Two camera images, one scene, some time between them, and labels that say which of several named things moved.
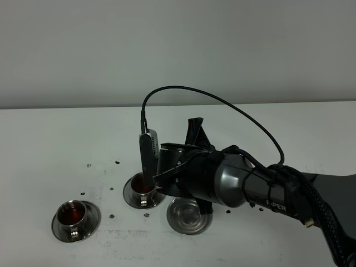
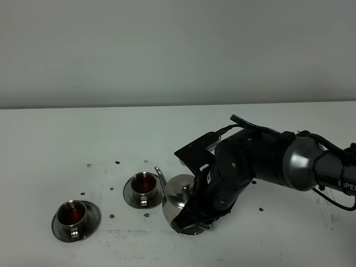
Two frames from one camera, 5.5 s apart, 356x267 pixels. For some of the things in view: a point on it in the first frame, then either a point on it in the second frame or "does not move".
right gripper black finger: (196, 134) -> (198, 213)
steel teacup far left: (72, 219) does not move
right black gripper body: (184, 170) -> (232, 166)
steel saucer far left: (93, 223) does not move
